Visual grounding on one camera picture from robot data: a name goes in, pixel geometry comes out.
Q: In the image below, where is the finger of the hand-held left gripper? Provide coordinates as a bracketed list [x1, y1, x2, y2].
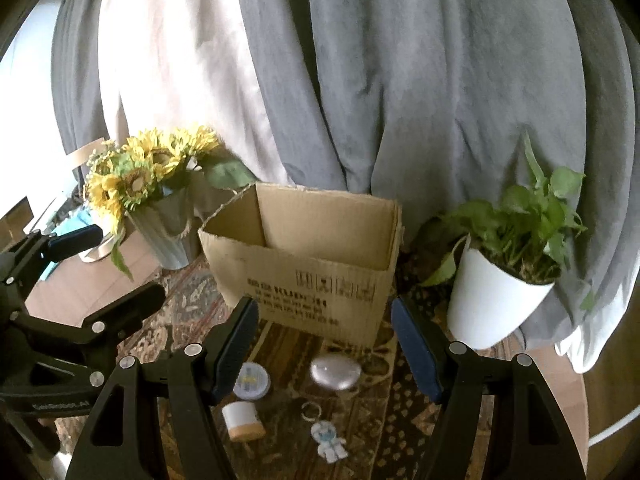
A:
[10, 282, 167, 386]
[0, 225, 104, 311]

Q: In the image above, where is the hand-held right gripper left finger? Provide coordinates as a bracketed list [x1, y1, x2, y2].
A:
[65, 296, 259, 480]

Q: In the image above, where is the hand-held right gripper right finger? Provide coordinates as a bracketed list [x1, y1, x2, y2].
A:
[390, 296, 588, 480]

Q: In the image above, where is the round white blue tin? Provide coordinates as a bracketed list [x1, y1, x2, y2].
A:
[233, 361, 272, 401]

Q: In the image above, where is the white jar with wooden lid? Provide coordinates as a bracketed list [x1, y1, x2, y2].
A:
[221, 400, 264, 442]

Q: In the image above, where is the silver oval case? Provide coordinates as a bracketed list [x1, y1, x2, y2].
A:
[310, 353, 362, 391]

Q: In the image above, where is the brown cardboard box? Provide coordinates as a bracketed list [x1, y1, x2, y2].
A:
[198, 182, 404, 348]

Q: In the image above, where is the astronaut keychain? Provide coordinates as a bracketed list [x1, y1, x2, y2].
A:
[301, 400, 349, 463]

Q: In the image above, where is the blue cloth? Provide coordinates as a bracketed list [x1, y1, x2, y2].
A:
[40, 209, 98, 281]

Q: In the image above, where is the patterned brown table cloth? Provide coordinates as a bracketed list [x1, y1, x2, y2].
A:
[55, 255, 506, 480]

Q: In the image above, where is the yellow sunflower bouquet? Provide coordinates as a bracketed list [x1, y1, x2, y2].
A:
[82, 125, 258, 281]

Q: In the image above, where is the grey metal flower bucket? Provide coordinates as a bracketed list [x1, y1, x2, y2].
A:
[125, 185, 201, 270]

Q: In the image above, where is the green plant in white pot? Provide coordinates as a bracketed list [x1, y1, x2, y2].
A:
[420, 130, 598, 350]

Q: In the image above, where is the white cloth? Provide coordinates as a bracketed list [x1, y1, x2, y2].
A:
[554, 327, 603, 375]

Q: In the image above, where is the beige curtain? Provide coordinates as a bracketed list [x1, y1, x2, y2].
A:
[100, 0, 296, 186]

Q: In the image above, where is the grey curtain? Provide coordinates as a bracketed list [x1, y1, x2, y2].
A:
[50, 0, 640, 373]

